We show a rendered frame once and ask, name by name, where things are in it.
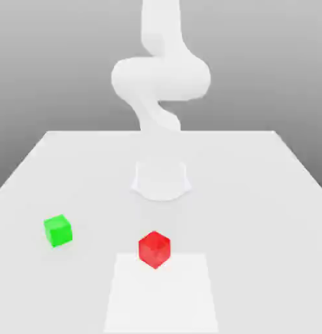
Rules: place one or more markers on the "small red cube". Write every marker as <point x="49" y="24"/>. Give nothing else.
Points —
<point x="154" y="250"/>

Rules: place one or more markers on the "small green cube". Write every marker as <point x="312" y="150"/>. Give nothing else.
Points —
<point x="58" y="231"/>

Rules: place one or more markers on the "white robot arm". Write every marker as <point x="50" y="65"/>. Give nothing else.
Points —
<point x="161" y="78"/>

